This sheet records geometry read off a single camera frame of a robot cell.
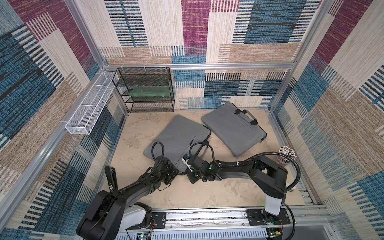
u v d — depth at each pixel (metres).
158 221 0.73
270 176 0.48
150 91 0.94
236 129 1.08
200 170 0.68
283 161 0.76
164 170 0.71
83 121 0.92
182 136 0.99
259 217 0.74
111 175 0.85
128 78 1.02
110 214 0.41
